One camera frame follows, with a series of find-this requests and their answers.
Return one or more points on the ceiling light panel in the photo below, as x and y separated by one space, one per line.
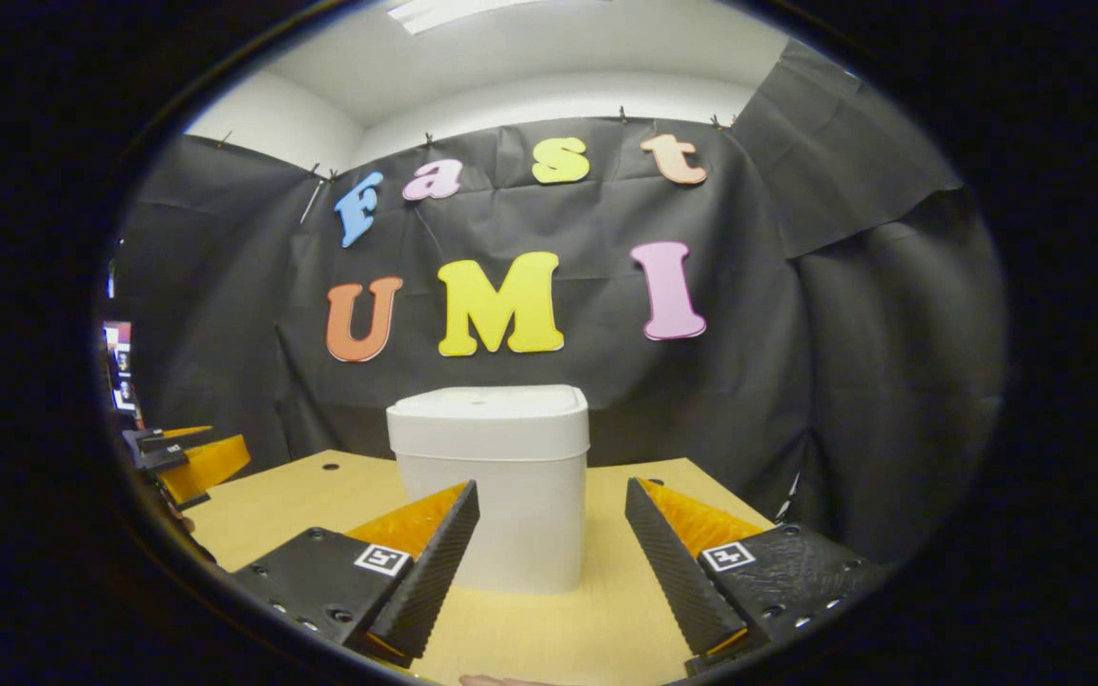
454 13

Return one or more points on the computer monitor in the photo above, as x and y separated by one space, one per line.
120 367

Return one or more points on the wooden desktop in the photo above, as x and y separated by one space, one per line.
606 610

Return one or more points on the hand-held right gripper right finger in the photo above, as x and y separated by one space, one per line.
678 572

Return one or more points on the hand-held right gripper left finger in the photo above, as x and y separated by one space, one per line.
435 572

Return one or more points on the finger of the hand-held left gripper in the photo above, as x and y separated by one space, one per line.
163 443
211 467

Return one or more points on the black backdrop cloth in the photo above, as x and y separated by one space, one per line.
797 381

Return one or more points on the white desktop garbage bin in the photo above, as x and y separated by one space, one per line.
511 457

